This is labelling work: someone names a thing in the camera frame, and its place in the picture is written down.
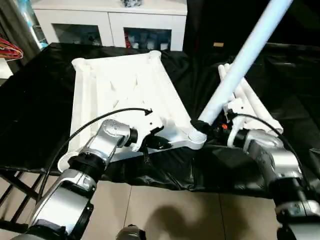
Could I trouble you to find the white plastic table leg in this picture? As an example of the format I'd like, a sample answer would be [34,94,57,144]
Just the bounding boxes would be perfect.
[239,77,285,136]
[217,64,241,118]
[224,62,261,126]
[188,0,294,146]

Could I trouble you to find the white plastic table top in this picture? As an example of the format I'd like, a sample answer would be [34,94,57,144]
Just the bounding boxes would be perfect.
[57,49,209,173]

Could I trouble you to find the grey robot foot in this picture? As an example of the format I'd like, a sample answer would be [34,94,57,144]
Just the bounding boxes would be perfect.
[116,224,147,240]

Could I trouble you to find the black cabinet with gold label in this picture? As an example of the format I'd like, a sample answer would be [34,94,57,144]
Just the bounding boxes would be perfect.
[183,0,320,55]

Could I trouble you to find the black flat bar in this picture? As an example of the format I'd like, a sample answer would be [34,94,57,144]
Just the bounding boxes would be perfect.
[264,42,320,51]

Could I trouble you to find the black shiny mat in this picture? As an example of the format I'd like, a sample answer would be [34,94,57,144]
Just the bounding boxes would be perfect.
[0,42,320,201]

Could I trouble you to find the white cabinet with glass doors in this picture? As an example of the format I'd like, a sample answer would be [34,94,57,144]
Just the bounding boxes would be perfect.
[32,0,188,52]

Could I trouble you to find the black silver wrapped bundle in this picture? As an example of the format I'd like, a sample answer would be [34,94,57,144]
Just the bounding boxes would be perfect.
[121,0,144,8]

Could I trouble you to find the red clothes hangers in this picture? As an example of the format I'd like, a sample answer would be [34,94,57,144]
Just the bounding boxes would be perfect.
[0,37,24,61]

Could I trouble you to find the grey curtain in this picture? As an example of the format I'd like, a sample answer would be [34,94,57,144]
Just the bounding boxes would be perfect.
[0,0,48,60]

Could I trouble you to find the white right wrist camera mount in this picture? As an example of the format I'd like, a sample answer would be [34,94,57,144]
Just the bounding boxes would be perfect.
[223,98,249,149]

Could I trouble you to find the black folding table frame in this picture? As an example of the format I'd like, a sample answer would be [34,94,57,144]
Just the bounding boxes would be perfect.
[0,168,47,227]

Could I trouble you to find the white post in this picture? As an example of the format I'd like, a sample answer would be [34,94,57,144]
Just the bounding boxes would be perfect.
[0,58,14,77]

